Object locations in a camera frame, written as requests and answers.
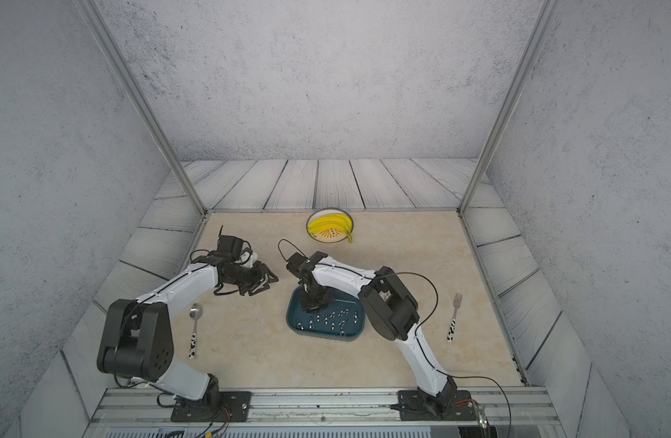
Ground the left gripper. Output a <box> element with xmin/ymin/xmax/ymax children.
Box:
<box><xmin>226</xmin><ymin>260</ymin><xmax>281</xmax><ymax>296</ymax></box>

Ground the teal plastic storage box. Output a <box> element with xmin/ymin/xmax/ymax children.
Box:
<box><xmin>286</xmin><ymin>287</ymin><xmax>366</xmax><ymax>341</ymax></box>

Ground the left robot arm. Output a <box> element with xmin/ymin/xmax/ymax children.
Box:
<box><xmin>96</xmin><ymin>257</ymin><xmax>279</xmax><ymax>403</ymax></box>

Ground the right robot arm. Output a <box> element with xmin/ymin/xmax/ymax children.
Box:
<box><xmin>286</xmin><ymin>252</ymin><xmax>458</xmax><ymax>417</ymax></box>

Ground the round patterned plate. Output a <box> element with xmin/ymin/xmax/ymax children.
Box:
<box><xmin>306</xmin><ymin>207</ymin><xmax>355</xmax><ymax>245</ymax></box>

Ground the yellow banana bunch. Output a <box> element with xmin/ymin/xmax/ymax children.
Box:
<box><xmin>307</xmin><ymin>214</ymin><xmax>354</xmax><ymax>245</ymax></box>

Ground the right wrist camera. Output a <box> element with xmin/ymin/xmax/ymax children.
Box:
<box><xmin>286</xmin><ymin>253</ymin><xmax>313</xmax><ymax>281</ymax></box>

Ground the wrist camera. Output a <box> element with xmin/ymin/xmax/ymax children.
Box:
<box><xmin>286</xmin><ymin>253</ymin><xmax>313</xmax><ymax>281</ymax></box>
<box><xmin>214</xmin><ymin>235</ymin><xmax>252</xmax><ymax>265</ymax></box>

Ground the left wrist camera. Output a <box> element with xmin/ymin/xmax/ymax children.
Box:
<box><xmin>214</xmin><ymin>235</ymin><xmax>252</xmax><ymax>265</ymax></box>

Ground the spoon with patterned handle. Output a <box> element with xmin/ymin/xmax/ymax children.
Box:
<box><xmin>189</xmin><ymin>303</ymin><xmax>203</xmax><ymax>360</ymax></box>

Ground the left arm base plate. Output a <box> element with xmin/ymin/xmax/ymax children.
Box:
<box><xmin>170</xmin><ymin>392</ymin><xmax>252</xmax><ymax>423</ymax></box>

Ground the fork with patterned handle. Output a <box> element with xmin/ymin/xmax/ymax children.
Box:
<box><xmin>447</xmin><ymin>293</ymin><xmax>463</xmax><ymax>343</ymax></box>

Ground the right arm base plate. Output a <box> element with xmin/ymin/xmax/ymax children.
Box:
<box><xmin>390</xmin><ymin>390</ymin><xmax>478</xmax><ymax>422</ymax></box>

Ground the aluminium mounting rail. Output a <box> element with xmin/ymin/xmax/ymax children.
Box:
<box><xmin>84</xmin><ymin>387</ymin><xmax>565</xmax><ymax>437</ymax></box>

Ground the left frame post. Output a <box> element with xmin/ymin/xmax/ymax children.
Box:
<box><xmin>74</xmin><ymin>0</ymin><xmax>209</xmax><ymax>218</ymax></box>

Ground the frame post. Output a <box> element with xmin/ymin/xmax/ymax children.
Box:
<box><xmin>458</xmin><ymin>0</ymin><xmax>560</xmax><ymax>218</ymax></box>
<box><xmin>74</xmin><ymin>0</ymin><xmax>209</xmax><ymax>218</ymax></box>

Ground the right frame post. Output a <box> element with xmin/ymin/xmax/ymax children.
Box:
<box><xmin>458</xmin><ymin>0</ymin><xmax>560</xmax><ymax>218</ymax></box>

